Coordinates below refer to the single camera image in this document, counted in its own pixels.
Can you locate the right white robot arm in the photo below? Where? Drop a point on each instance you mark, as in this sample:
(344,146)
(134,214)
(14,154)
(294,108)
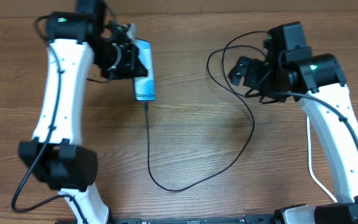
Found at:
(317,82)

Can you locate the blue Galaxy smartphone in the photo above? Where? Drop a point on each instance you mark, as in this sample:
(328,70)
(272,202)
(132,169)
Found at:
(144,85)

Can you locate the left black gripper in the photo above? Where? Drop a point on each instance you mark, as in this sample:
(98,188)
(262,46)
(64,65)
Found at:
(130,65)

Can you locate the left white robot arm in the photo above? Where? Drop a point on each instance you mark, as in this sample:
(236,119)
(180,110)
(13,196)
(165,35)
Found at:
(76,41)

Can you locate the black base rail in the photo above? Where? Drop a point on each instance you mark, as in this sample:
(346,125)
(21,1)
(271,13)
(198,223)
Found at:
(246,219)

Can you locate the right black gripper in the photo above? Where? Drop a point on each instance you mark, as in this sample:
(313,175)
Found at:
(253,70)

